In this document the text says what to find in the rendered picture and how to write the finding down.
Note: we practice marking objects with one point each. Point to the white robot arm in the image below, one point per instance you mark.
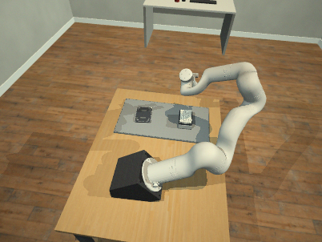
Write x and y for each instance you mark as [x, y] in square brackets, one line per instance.
[214, 158]

